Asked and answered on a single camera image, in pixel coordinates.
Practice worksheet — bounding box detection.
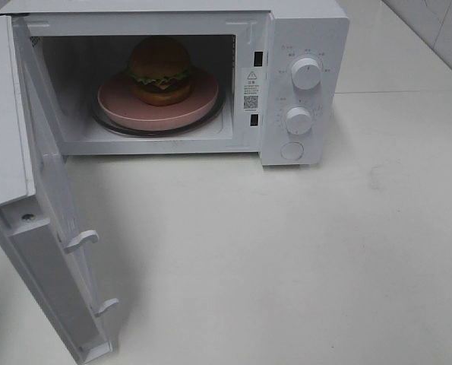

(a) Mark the round white door button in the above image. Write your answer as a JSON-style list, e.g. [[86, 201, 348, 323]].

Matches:
[[280, 142, 304, 160]]

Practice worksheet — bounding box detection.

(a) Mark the burger with lettuce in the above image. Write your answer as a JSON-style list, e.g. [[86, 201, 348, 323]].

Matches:
[[127, 36, 194, 106]]

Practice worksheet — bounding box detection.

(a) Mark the pink round plate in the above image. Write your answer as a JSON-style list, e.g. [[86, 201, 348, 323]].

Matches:
[[97, 69, 220, 132]]

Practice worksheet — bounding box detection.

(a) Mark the glass microwave turntable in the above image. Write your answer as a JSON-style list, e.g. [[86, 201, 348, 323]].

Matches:
[[89, 91, 225, 138]]

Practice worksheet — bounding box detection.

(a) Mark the lower white timer knob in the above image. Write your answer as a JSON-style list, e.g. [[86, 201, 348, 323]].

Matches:
[[285, 106, 313, 135]]

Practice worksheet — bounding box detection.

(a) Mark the white warning label sticker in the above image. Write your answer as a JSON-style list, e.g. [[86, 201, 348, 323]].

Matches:
[[240, 67, 264, 113]]

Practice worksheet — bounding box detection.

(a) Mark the white microwave oven body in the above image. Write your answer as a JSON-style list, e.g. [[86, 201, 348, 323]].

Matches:
[[0, 1, 349, 165]]

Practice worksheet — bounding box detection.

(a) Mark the upper white power knob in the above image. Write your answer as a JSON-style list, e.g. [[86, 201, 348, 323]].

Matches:
[[291, 56, 321, 90]]

